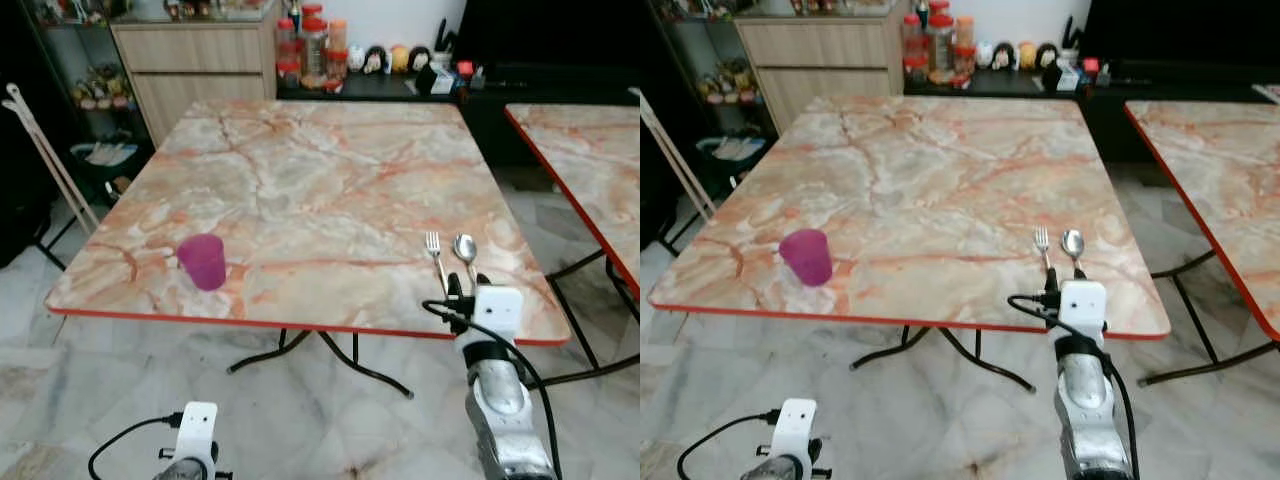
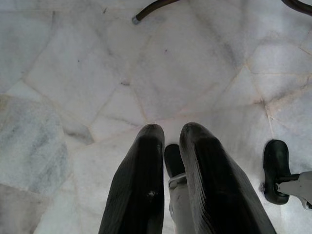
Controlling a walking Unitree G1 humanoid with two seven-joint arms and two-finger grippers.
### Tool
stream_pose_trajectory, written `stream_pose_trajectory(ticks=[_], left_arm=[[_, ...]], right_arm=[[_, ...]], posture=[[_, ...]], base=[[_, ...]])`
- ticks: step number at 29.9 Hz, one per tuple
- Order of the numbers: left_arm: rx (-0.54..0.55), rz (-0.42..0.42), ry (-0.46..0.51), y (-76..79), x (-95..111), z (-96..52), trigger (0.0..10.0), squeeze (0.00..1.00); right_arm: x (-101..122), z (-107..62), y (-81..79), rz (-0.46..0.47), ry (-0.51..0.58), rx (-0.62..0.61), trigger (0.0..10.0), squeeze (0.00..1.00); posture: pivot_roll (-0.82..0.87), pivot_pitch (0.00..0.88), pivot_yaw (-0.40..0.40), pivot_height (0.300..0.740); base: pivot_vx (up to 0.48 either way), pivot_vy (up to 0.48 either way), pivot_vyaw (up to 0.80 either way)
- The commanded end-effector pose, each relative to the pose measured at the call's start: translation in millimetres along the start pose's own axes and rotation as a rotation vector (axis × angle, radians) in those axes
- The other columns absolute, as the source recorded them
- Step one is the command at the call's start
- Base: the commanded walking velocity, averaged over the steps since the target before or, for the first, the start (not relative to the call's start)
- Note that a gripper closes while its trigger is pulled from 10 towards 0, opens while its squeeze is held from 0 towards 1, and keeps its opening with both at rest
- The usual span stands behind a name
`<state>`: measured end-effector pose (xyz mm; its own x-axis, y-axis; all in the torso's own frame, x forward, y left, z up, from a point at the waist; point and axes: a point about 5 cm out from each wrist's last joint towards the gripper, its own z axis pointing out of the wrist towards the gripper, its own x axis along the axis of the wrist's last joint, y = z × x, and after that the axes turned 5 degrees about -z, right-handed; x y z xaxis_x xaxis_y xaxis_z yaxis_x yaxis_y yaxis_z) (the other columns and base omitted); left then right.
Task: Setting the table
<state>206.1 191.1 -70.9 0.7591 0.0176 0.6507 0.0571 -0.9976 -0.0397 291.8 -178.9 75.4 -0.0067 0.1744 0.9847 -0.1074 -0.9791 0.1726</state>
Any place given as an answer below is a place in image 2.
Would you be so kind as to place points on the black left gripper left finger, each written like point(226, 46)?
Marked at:
point(139, 185)

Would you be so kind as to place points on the black robot right foot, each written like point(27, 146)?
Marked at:
point(275, 161)

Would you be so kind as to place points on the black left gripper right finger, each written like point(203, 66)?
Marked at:
point(214, 190)

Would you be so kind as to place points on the black robot left foot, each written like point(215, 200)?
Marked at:
point(173, 158)

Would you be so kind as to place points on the black robot foot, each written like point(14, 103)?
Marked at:
point(173, 158)
point(275, 161)

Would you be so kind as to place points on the grey robot right leg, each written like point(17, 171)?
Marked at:
point(304, 180)

